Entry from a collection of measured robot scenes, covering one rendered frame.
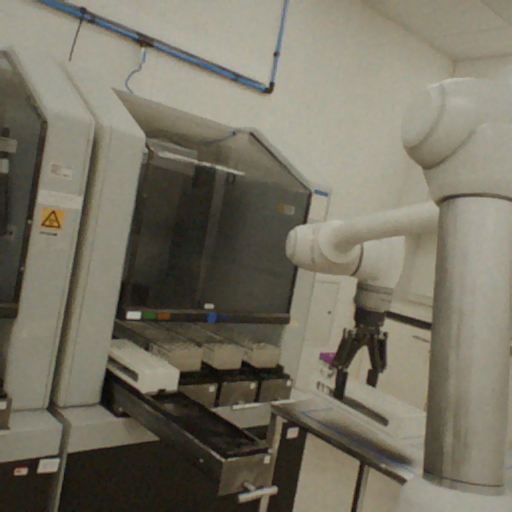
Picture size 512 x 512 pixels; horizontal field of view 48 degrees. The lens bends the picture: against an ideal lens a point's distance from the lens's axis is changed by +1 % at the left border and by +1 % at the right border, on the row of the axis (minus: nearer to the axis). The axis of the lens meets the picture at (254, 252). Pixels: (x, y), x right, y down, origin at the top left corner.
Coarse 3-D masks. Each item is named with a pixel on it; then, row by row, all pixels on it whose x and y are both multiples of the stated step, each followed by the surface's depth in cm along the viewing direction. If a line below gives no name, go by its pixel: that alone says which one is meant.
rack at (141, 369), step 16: (112, 352) 150; (128, 352) 152; (144, 352) 155; (112, 368) 149; (128, 368) 155; (144, 368) 141; (160, 368) 142; (144, 384) 137; (160, 384) 140; (176, 384) 143
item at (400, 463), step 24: (288, 408) 144; (312, 408) 147; (312, 432) 134; (336, 432) 133; (360, 432) 136; (360, 456) 123; (384, 456) 123; (408, 456) 126; (360, 480) 173; (264, 504) 145; (360, 504) 173
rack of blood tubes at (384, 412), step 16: (352, 384) 140; (320, 400) 141; (336, 400) 137; (352, 400) 140; (368, 400) 129; (384, 400) 132; (352, 416) 132; (368, 416) 136; (384, 416) 136; (400, 416) 121; (416, 416) 124; (400, 432) 121; (416, 432) 125
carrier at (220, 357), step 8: (216, 352) 166; (224, 352) 168; (232, 352) 170; (240, 352) 172; (208, 360) 167; (216, 360) 167; (224, 360) 169; (232, 360) 171; (240, 360) 173; (224, 368) 169; (232, 368) 171
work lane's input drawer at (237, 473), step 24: (120, 384) 144; (144, 408) 132; (168, 408) 133; (192, 408) 136; (168, 432) 124; (192, 432) 119; (216, 432) 124; (240, 432) 124; (192, 456) 117; (216, 456) 111; (240, 456) 113; (264, 456) 116; (216, 480) 110; (240, 480) 113; (264, 480) 118
